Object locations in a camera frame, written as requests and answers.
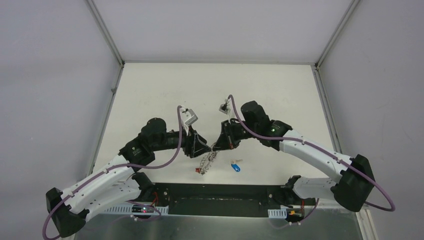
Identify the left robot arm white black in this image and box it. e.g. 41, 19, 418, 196
42, 118, 211, 240

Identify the metal disc with key rings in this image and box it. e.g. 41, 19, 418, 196
199, 142, 219, 175

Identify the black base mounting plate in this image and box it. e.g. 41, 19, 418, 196
134, 183, 316, 218

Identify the blue key tag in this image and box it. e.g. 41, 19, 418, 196
231, 163, 241, 173

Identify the aluminium frame rail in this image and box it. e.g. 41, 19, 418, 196
70, 180, 370, 210

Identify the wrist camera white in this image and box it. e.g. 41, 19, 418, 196
218, 98, 231, 116
180, 107, 198, 135

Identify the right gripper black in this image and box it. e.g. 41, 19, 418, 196
212, 119, 259, 152

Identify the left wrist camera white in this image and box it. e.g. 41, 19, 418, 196
180, 107, 198, 135

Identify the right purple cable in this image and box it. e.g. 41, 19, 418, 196
226, 94, 396, 229

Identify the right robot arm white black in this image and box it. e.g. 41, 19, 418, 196
212, 99, 375, 212

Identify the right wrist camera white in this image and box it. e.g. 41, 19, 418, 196
218, 98, 231, 116

